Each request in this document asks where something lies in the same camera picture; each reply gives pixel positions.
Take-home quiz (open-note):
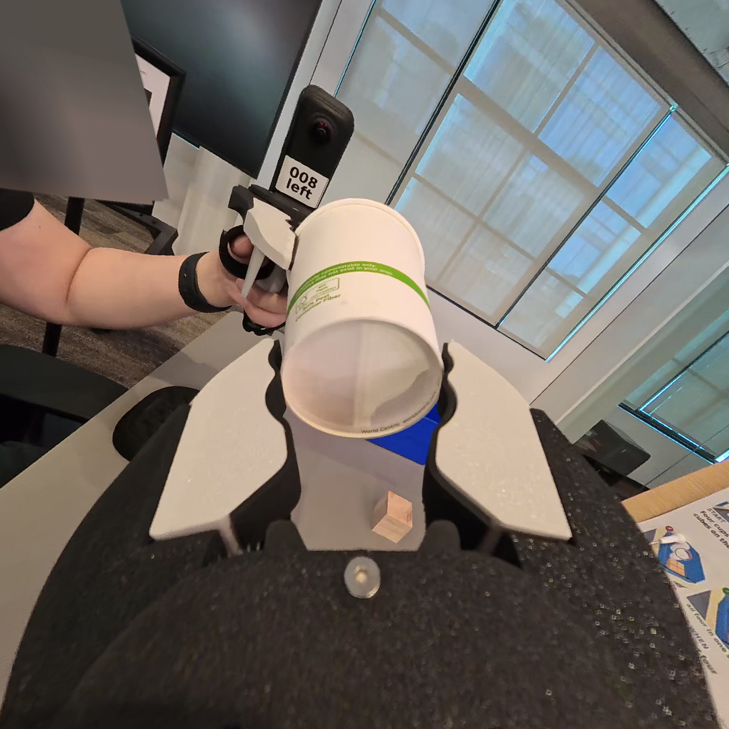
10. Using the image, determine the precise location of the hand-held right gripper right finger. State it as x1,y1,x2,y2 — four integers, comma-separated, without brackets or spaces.
427,339,573,550

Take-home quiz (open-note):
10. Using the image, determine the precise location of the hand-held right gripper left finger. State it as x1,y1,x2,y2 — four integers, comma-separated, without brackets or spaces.
148,339,303,558

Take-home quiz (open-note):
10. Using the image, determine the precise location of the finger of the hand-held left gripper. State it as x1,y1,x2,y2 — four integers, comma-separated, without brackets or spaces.
244,202,298,273

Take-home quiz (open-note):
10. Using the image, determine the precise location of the blue plastic bin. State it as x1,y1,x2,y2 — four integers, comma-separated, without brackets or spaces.
366,401,443,466

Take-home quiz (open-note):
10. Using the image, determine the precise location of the white paper cup green band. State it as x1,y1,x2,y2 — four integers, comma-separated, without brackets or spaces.
281,197,443,438

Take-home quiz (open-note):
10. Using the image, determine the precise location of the person's left forearm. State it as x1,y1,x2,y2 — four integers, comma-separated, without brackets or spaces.
0,196,189,331

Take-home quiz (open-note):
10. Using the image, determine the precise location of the person's left hand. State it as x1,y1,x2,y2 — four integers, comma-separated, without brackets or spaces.
196,236,288,330

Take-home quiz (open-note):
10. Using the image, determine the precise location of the black wrist band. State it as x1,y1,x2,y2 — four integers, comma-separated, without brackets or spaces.
178,252,231,313

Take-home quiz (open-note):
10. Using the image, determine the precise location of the large dark screen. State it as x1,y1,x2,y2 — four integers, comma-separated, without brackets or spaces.
118,0,325,178

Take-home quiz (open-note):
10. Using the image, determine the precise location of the black box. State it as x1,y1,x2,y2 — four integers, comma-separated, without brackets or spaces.
574,420,651,486

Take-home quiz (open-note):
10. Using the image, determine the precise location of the wooden cube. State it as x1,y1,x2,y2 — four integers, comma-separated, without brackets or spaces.
371,491,413,542

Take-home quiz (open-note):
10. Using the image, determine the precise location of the black framed floor sign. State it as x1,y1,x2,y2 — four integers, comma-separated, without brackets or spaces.
130,36,187,167

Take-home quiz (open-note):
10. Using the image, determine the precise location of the black office chair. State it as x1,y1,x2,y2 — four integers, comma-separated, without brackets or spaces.
0,343,129,491

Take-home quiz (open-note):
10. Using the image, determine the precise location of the large paned window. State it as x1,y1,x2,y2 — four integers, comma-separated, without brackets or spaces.
620,327,729,463
336,0,729,361

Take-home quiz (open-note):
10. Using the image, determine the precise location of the printed instruction sheet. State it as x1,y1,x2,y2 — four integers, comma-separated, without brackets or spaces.
637,494,729,680

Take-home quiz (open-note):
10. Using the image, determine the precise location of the person's black shirt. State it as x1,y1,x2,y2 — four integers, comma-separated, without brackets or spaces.
0,189,36,231

